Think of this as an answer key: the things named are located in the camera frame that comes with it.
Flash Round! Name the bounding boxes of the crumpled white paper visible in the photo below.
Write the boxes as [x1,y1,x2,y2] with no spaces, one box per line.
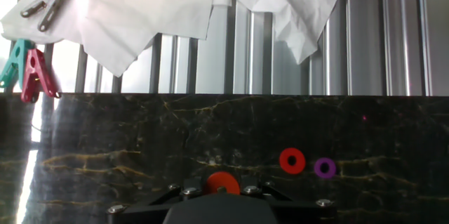
[209,0,351,65]
[0,0,217,78]

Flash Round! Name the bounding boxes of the teal clothespin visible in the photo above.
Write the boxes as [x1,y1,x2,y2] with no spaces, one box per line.
[0,38,36,90]

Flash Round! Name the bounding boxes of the red clothespin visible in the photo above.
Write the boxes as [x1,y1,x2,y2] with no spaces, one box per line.
[20,48,62,104]

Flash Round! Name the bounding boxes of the small purple Hanoi ring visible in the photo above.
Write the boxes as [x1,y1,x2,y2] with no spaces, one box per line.
[313,157,337,180]

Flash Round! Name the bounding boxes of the grey metal clip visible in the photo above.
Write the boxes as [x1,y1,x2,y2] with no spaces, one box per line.
[19,0,71,33]

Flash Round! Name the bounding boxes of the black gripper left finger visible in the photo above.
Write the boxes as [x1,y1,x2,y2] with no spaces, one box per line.
[107,178,207,224]

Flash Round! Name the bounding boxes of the black marble pattern mat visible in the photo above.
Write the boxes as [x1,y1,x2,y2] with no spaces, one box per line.
[0,92,449,224]

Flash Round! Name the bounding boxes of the orange Hanoi ring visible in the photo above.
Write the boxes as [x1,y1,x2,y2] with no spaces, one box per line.
[205,171,241,196]

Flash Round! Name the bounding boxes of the small red Hanoi ring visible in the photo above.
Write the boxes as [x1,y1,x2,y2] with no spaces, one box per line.
[279,147,307,176]

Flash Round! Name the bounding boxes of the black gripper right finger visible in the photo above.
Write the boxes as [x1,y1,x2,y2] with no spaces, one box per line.
[240,176,337,224]

